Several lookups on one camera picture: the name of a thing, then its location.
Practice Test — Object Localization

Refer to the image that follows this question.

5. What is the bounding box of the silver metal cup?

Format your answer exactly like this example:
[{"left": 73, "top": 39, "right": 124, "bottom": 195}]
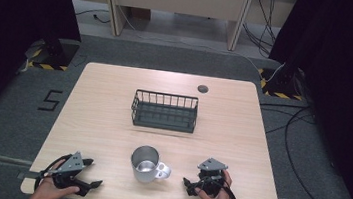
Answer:
[{"left": 128, "top": 143, "right": 175, "bottom": 187}]

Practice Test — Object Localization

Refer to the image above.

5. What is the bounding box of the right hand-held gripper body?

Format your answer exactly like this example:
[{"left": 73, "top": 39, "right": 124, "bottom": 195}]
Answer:
[{"left": 191, "top": 155, "right": 230, "bottom": 199}]

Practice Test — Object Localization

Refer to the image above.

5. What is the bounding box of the black wire basket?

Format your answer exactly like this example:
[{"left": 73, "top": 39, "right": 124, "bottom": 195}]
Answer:
[{"left": 128, "top": 88, "right": 201, "bottom": 135}]

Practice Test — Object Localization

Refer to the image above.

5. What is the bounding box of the black tape floor numeral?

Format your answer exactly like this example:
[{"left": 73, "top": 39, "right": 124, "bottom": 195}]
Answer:
[{"left": 36, "top": 87, "right": 65, "bottom": 114}]

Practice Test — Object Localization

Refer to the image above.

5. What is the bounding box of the short black floor cable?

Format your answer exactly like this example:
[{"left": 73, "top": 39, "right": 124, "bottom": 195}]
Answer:
[{"left": 74, "top": 6, "right": 113, "bottom": 26}]

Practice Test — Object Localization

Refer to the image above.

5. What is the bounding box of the thin black floor cable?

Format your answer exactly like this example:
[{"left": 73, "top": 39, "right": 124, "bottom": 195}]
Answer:
[{"left": 256, "top": 100, "right": 320, "bottom": 140}]

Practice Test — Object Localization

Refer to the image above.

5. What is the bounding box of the black stand base hazard tape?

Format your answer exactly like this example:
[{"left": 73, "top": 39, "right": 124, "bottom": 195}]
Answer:
[
  {"left": 254, "top": 60, "right": 309, "bottom": 102},
  {"left": 22, "top": 34, "right": 81, "bottom": 74}
]

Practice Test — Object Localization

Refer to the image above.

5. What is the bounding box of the dark curtain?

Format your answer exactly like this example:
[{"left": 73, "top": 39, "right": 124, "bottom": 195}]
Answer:
[
  {"left": 253, "top": 0, "right": 353, "bottom": 199},
  {"left": 0, "top": 0, "right": 87, "bottom": 139}
]

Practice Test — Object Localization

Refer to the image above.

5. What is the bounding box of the left hand-held gripper cable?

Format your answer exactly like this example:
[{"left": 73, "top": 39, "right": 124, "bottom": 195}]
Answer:
[{"left": 33, "top": 150, "right": 73, "bottom": 196}]

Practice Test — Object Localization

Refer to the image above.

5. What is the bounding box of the bundle of black wall cables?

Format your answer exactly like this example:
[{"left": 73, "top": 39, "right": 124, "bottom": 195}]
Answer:
[{"left": 239, "top": 0, "right": 282, "bottom": 60}]

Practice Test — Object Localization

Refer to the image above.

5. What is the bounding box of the person's left hand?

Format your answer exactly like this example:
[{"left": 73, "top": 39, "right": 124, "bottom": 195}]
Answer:
[{"left": 31, "top": 155, "right": 85, "bottom": 199}]

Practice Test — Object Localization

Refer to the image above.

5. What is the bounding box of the long black floor cable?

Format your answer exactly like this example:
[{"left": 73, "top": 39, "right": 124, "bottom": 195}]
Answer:
[{"left": 276, "top": 104, "right": 353, "bottom": 199}]

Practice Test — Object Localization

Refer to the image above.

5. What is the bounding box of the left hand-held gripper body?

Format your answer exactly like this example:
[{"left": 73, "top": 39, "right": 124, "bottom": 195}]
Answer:
[{"left": 40, "top": 147, "right": 96, "bottom": 198}]

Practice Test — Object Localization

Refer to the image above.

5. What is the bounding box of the grey tape strip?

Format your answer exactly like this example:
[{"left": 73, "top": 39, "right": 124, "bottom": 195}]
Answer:
[{"left": 16, "top": 169, "right": 43, "bottom": 183}]

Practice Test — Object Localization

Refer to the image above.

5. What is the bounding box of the round table cable grommet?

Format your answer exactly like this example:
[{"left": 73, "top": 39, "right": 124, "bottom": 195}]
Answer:
[{"left": 196, "top": 84, "right": 210, "bottom": 95}]

